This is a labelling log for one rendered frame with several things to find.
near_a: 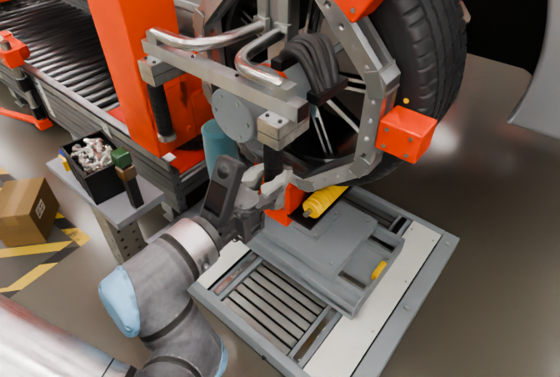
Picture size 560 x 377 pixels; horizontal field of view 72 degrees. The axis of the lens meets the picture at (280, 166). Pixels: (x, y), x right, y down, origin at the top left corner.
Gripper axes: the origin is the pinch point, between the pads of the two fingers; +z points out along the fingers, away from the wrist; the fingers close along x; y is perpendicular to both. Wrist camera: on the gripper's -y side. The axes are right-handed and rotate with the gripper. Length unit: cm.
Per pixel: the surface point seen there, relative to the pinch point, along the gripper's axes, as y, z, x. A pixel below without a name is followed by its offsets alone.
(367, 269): 68, 38, 9
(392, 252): 66, 48, 13
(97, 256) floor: 83, -17, -83
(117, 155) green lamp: 17, -9, -49
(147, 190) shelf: 38, -2, -53
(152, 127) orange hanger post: 19, 6, -55
